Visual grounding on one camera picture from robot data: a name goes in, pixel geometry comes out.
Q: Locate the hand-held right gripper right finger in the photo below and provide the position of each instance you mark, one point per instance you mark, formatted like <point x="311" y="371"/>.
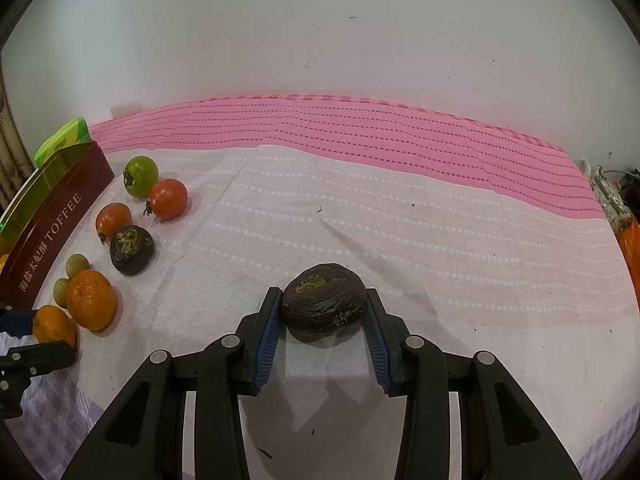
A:
<point x="377" y="345"/>

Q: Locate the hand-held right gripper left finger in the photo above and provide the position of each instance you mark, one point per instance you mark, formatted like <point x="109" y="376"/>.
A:
<point x="267" y="340"/>

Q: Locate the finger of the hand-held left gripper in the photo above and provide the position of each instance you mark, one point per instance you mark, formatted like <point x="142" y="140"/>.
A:
<point x="17" y="321"/>
<point x="45" y="352"/>

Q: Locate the small orange mandarin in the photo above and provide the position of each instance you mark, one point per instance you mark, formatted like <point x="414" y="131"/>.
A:
<point x="54" y="326"/>

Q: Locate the oval dark wrinkled fruit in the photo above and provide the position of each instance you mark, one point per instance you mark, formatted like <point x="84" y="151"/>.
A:
<point x="322" y="307"/>

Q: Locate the dark red tin box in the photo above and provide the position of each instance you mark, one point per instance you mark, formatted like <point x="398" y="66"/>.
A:
<point x="55" y="220"/>

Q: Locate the round dark wrinkled fruit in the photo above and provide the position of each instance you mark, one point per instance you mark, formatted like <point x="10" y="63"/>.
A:
<point x="132" y="252"/>

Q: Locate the red tomato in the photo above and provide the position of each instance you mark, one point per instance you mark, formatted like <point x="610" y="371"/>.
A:
<point x="169" y="199"/>
<point x="112" y="217"/>

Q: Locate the small green round fruit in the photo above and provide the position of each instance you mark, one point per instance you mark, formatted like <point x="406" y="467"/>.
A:
<point x="60" y="292"/>
<point x="78" y="264"/>

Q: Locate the large orange mandarin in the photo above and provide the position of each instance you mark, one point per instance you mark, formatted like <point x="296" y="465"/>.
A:
<point x="91" y="300"/>

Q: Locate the pink striped bed sheet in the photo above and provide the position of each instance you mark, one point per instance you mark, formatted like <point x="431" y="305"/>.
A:
<point x="400" y="220"/>

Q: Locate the green tissue packet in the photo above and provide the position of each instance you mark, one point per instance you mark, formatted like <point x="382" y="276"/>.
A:
<point x="62" y="137"/>

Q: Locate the green tomato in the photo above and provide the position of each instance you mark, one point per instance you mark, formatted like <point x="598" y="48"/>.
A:
<point x="142" y="175"/>

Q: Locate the patterned clear plastic bag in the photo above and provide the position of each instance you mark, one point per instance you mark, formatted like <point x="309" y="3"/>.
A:
<point x="611" y="195"/>

